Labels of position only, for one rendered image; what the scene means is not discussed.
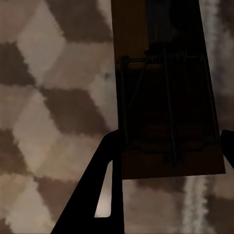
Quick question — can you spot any mousetrap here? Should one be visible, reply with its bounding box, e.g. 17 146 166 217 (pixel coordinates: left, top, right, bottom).
111 0 226 180

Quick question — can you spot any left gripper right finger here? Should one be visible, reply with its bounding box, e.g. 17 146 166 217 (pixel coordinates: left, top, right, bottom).
220 129 234 169

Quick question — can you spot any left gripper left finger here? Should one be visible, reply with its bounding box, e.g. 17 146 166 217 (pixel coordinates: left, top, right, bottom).
51 129 124 234

